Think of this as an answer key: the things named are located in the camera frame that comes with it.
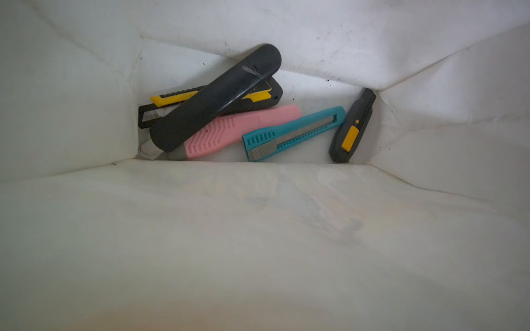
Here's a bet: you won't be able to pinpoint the teal utility knife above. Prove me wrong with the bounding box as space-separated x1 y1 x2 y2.
242 106 346 162

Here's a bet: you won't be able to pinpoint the pink utility knife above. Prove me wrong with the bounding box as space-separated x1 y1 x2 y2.
167 105 302 161

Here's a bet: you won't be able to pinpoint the short black yellow utility knife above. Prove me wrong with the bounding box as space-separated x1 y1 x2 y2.
328 88 376 164

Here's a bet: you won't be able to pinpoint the long black utility knife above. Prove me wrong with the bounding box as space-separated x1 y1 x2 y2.
142 44 282 157

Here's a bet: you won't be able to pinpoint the white canvas pouch yellow handles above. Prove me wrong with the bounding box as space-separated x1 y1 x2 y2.
1 1 529 330

